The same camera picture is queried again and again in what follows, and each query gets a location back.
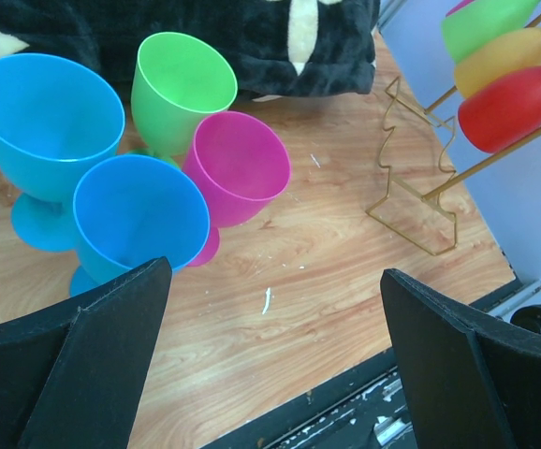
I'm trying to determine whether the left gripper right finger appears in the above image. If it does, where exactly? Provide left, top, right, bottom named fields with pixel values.
left=380, top=268, right=541, bottom=448

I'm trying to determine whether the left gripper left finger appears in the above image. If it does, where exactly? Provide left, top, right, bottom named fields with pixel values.
left=0, top=257, right=172, bottom=448

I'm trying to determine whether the teal glass green base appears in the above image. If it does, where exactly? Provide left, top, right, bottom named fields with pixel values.
left=69, top=154, right=211, bottom=296

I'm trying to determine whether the blue wine glass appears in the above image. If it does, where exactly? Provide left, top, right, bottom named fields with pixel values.
left=0, top=52, right=125, bottom=253

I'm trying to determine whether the pink base glass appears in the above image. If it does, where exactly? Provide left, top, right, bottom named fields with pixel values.
left=183, top=110, right=291, bottom=267

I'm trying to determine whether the red wine glass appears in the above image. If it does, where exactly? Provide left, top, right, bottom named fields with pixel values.
left=458, top=65, right=541, bottom=153

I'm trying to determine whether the light green wine glass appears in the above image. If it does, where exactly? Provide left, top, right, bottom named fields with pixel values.
left=130, top=32, right=238, bottom=162

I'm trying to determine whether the yellow wine glass orange base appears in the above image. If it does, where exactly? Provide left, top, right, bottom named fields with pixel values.
left=454, top=26, right=541, bottom=98

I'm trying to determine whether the green glass yellow base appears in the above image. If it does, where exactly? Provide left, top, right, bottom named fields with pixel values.
left=441, top=0, right=539, bottom=64

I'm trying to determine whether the magenta glass green base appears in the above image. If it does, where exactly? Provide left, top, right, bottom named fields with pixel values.
left=446, top=0, right=474, bottom=17

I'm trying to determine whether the black floral plush pillow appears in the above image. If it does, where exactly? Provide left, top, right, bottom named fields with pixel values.
left=0, top=1, right=380, bottom=97

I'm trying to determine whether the gold wire glass rack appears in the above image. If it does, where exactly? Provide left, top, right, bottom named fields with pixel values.
left=366, top=13, right=541, bottom=256

